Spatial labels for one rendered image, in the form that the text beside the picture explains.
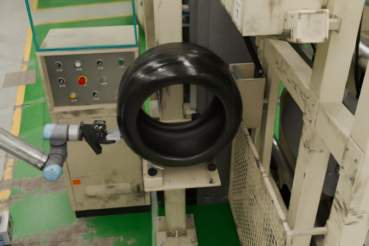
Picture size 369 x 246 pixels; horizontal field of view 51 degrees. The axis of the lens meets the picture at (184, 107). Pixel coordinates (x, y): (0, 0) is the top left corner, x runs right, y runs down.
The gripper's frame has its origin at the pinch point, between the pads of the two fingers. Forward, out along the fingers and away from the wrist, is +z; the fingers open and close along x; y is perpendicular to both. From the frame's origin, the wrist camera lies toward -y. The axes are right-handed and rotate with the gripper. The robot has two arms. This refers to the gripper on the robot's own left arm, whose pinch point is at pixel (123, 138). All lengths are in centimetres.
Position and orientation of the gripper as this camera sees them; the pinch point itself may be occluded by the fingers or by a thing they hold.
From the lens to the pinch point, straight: 182.2
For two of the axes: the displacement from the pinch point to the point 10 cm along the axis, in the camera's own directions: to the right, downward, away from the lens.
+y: 1.1, -8.6, -5.0
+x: -1.0, -5.1, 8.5
